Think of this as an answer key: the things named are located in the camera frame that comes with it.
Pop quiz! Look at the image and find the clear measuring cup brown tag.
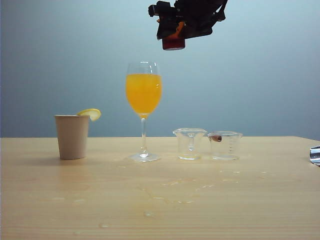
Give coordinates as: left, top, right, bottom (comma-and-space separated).
206, 131, 243, 161

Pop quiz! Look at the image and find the beige paper cup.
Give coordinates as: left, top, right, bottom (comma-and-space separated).
54, 114, 90, 161

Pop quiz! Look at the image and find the amber measuring cup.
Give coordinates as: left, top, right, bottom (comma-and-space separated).
161, 34, 187, 51

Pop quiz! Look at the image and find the yellow lemon slice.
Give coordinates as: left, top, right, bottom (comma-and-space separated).
76, 108, 102, 122

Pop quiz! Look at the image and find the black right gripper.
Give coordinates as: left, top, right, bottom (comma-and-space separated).
147, 0, 229, 41

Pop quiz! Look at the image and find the stemmed wine glass with juice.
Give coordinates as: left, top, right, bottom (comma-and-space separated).
124, 61, 163, 163

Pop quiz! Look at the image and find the plain clear measuring cup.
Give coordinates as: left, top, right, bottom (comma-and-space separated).
172, 128, 208, 161

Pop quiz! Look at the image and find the shiny steel vessel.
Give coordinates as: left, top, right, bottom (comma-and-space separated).
309, 145, 320, 167

